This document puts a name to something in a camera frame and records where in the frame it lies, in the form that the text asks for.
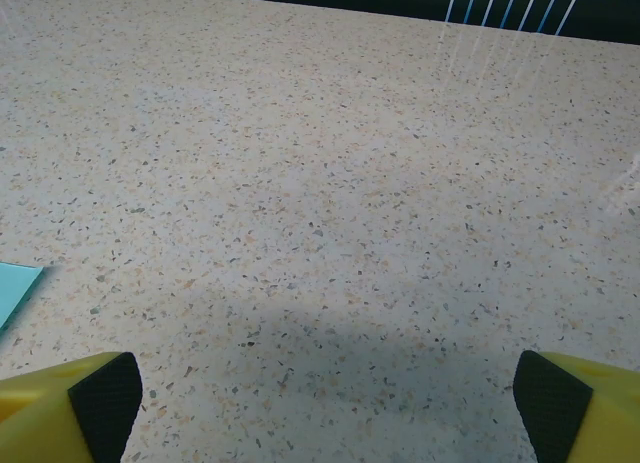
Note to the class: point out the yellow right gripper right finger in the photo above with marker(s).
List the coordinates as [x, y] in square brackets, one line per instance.
[590, 418]

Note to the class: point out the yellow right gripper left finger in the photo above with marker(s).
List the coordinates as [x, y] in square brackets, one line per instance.
[45, 418]

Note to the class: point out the light blue paper sheet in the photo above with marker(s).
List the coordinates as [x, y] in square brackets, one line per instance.
[12, 288]

